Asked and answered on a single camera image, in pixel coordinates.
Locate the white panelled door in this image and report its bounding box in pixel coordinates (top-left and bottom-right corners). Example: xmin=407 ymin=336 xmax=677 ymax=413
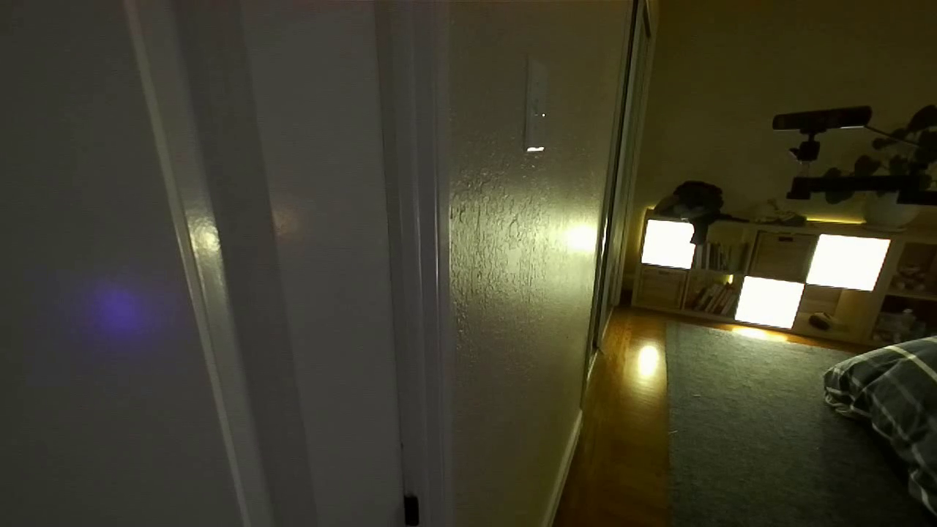
xmin=239 ymin=0 xmax=407 ymax=527

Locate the bright white storage bin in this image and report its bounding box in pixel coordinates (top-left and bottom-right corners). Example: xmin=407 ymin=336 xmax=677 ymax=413
xmin=731 ymin=273 xmax=808 ymax=334
xmin=803 ymin=232 xmax=893 ymax=293
xmin=639 ymin=216 xmax=699 ymax=274

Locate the white baseboard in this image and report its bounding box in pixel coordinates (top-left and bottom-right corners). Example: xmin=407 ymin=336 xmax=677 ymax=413
xmin=538 ymin=406 xmax=589 ymax=527

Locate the black bag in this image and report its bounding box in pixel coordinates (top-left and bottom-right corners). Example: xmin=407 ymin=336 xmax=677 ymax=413
xmin=652 ymin=178 xmax=729 ymax=249

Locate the wooden cube shelf unit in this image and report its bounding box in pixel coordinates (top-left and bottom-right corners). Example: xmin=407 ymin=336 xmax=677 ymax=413
xmin=625 ymin=214 xmax=937 ymax=352

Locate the grey carpet rug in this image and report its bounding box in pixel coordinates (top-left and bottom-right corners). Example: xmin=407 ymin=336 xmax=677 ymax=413
xmin=665 ymin=318 xmax=937 ymax=527

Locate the plaid blanket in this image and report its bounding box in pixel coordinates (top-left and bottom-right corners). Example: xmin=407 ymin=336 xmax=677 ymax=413
xmin=819 ymin=334 xmax=937 ymax=517

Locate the sliding closet door frame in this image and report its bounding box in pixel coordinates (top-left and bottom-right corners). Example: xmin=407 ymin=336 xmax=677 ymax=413
xmin=583 ymin=0 xmax=658 ymax=393

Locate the white light switch plate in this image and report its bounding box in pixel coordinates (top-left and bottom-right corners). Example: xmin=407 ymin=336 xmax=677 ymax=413
xmin=522 ymin=52 xmax=549 ymax=159

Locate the black bar camera on stand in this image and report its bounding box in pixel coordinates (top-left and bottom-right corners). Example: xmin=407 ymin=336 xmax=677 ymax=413
xmin=770 ymin=101 xmax=874 ymax=166

